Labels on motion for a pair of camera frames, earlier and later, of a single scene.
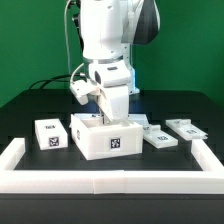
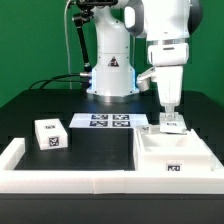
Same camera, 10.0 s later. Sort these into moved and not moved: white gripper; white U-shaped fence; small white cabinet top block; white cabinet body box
Moved: white gripper; white cabinet body box
Not moved: white U-shaped fence; small white cabinet top block
